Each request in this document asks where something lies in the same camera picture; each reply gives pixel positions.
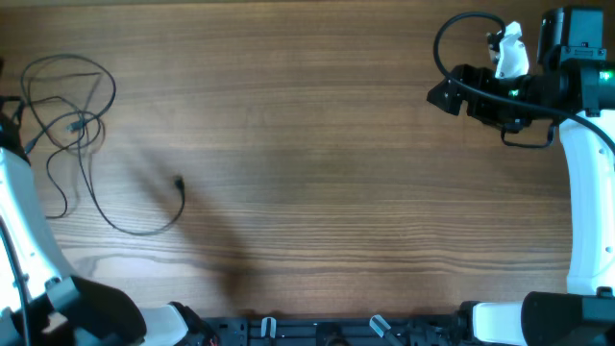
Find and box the black usb cable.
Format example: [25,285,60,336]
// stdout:
[0,71,186,237]
[19,53,117,156]

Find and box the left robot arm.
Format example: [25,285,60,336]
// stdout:
[1,112,220,345]

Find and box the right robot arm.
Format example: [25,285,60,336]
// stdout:
[427,6,614,345]

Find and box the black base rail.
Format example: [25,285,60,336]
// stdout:
[198,315,479,346]

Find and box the left camera black cable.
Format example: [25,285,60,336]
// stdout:
[0,215,33,346]

